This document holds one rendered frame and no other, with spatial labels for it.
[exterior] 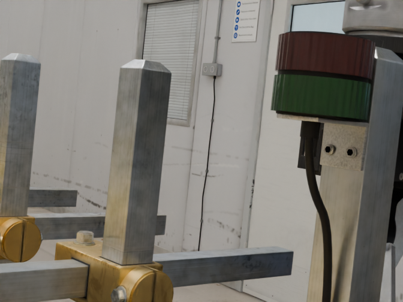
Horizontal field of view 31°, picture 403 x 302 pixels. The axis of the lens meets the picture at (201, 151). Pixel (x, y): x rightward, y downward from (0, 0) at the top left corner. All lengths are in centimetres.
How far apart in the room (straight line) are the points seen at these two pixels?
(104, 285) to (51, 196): 58
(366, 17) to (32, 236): 47
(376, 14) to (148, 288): 30
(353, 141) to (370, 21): 15
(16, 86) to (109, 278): 29
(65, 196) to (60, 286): 58
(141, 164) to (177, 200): 463
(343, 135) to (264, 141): 406
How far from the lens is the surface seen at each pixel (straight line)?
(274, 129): 447
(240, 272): 83
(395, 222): 61
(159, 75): 66
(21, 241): 87
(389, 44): 59
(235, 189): 473
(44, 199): 124
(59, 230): 97
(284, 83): 44
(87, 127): 662
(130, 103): 66
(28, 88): 87
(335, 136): 48
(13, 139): 87
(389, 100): 49
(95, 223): 99
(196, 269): 78
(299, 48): 43
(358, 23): 60
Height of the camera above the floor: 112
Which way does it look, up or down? 3 degrees down
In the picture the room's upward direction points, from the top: 6 degrees clockwise
